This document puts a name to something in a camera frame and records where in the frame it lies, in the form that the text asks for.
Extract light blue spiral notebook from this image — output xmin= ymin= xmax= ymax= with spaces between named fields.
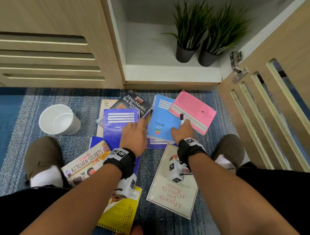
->
xmin=146 ymin=94 xmax=182 ymax=143

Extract person's right white sock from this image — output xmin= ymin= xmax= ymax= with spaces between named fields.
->
xmin=215 ymin=155 xmax=237 ymax=174

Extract person's white sock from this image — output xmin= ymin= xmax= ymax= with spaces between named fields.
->
xmin=29 ymin=165 xmax=64 ymax=188
xmin=215 ymin=155 xmax=237 ymax=174

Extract person's left hand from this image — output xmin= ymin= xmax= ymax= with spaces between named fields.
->
xmin=119 ymin=118 xmax=148 ymax=158

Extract colourful cookbook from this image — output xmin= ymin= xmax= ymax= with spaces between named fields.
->
xmin=60 ymin=140 xmax=112 ymax=188

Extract person's brown shoe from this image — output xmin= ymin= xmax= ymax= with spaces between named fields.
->
xmin=23 ymin=136 xmax=64 ymax=187
xmin=211 ymin=134 xmax=245 ymax=170

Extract slatted wooden cabinet door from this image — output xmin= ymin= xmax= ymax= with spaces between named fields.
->
xmin=0 ymin=0 xmax=124 ymax=89
xmin=217 ymin=0 xmax=310 ymax=173

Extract beige wooden cabinet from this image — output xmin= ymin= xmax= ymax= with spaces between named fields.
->
xmin=100 ymin=0 xmax=310 ymax=91

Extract black cover book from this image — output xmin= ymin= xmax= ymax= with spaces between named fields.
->
xmin=110 ymin=90 xmax=153 ymax=119

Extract metal door hinge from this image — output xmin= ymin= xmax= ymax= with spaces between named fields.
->
xmin=229 ymin=51 xmax=249 ymax=84

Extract person's right brown shoe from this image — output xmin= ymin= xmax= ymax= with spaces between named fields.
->
xmin=211 ymin=134 xmax=245 ymax=170

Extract beige paperback book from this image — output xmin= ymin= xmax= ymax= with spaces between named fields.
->
xmin=96 ymin=98 xmax=119 ymax=137

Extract person's left brown shoe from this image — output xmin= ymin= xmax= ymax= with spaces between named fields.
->
xmin=23 ymin=136 xmax=64 ymax=187

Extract person's black trousers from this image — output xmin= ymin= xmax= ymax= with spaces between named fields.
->
xmin=0 ymin=162 xmax=310 ymax=235

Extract artificial grass plant black pot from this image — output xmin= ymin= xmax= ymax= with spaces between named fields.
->
xmin=197 ymin=2 xmax=250 ymax=67
xmin=162 ymin=0 xmax=213 ymax=63

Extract white cup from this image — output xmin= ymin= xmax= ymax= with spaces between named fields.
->
xmin=38 ymin=104 xmax=82 ymax=136

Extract dark blue spiral notebook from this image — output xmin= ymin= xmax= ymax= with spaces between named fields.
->
xmin=89 ymin=136 xmax=141 ymax=175
xmin=146 ymin=138 xmax=171 ymax=149
xmin=103 ymin=108 xmax=141 ymax=150

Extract person's left forearm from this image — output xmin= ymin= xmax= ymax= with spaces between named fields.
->
xmin=20 ymin=163 xmax=123 ymax=235

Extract cream cookbook with bowl picture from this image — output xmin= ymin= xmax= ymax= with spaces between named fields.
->
xmin=146 ymin=143 xmax=200 ymax=220

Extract pink spiral notebook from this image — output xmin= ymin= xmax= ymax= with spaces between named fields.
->
xmin=168 ymin=91 xmax=217 ymax=136

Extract person's left white sock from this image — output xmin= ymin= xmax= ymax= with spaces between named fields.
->
xmin=29 ymin=165 xmax=64 ymax=188

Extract person's right forearm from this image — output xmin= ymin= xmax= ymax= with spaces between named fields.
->
xmin=188 ymin=152 xmax=300 ymax=235

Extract person's right hand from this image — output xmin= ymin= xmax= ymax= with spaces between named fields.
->
xmin=170 ymin=118 xmax=194 ymax=146

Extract yellow spiral notebook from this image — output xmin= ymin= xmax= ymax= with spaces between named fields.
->
xmin=97 ymin=186 xmax=143 ymax=235

